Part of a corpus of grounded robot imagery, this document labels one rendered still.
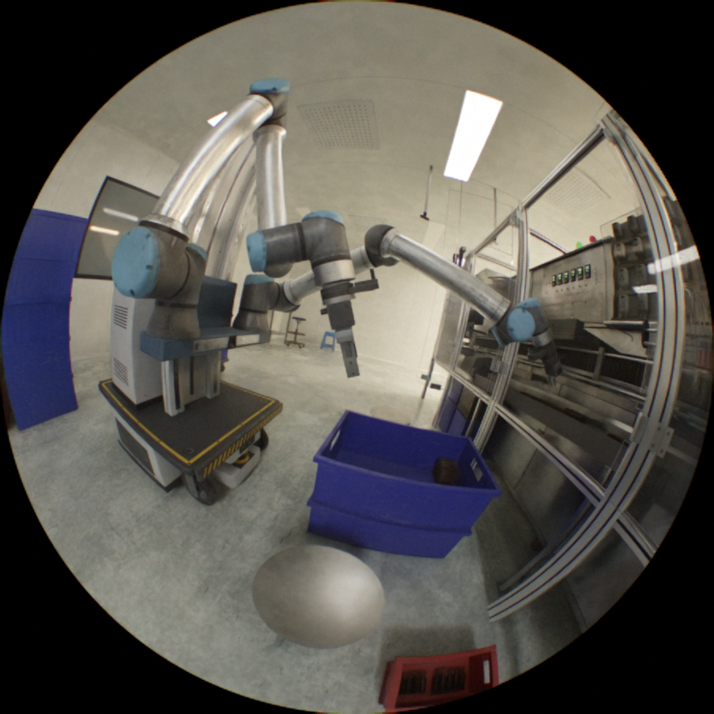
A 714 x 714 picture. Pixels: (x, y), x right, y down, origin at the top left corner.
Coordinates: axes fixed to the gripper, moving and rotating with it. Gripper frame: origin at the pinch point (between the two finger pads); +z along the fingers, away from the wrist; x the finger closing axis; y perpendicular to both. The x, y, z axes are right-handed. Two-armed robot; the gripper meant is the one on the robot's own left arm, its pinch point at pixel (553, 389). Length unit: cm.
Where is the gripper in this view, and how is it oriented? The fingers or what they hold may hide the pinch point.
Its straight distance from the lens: 96.6
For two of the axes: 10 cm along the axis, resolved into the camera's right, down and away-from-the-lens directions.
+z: 5.3, 8.5, 0.0
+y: 8.4, -5.2, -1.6
